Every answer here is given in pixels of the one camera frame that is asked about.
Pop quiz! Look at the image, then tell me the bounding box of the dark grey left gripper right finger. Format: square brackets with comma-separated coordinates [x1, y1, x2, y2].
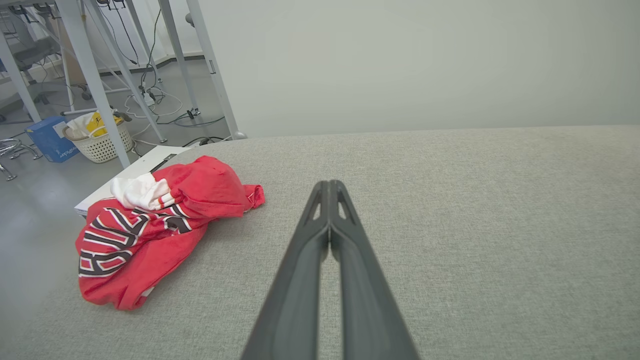
[329, 180, 421, 360]

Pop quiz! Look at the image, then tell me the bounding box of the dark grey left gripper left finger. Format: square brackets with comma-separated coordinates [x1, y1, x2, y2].
[240, 181, 331, 360]

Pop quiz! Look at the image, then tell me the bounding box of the red and white jersey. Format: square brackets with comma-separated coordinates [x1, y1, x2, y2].
[75, 155, 266, 311]

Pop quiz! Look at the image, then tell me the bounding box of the grey panel leg with foot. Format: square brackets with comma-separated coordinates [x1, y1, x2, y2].
[186, 0, 248, 141]

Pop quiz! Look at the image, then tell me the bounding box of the white backdrop panel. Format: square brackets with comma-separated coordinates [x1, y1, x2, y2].
[197, 0, 640, 139]

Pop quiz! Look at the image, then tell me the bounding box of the white perforated laundry basket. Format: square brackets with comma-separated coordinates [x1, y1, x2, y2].
[62, 120, 135, 164]

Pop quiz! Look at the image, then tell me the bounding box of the yellow bag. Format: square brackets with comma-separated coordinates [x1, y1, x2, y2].
[86, 112, 123, 138]

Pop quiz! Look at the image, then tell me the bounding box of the white plastic bag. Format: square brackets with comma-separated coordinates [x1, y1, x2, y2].
[66, 112, 98, 140]

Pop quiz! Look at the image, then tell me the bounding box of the blue cardboard box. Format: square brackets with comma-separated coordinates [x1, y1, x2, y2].
[25, 116, 81, 163]

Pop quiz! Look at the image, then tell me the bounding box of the chrome chair base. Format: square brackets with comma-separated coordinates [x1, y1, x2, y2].
[0, 137, 43, 182]

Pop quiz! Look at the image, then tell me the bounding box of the grey office chair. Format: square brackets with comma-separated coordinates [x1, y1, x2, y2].
[0, 12, 96, 121]

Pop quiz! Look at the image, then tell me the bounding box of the black floor cable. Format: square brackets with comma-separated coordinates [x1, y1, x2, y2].
[157, 112, 227, 128]

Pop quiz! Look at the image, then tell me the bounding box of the white case with black handle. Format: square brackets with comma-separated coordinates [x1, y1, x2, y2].
[74, 145, 192, 218]

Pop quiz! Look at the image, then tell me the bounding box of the white floor cable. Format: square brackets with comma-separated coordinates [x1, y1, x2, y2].
[122, 87, 186, 121]

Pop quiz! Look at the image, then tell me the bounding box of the grey metal frame leg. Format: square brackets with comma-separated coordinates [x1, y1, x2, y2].
[0, 42, 42, 124]
[82, 0, 168, 144]
[157, 0, 202, 116]
[54, 0, 132, 169]

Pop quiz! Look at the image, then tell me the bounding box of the black hanging cable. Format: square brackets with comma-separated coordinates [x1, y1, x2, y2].
[137, 7, 163, 96]

